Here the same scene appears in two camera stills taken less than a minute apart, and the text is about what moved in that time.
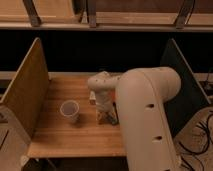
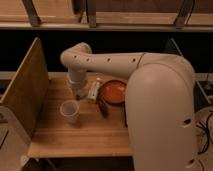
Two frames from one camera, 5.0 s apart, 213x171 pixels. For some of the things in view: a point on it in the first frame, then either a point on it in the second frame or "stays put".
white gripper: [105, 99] → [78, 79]
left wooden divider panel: [27, 92] stays put
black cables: [198, 161] stays put
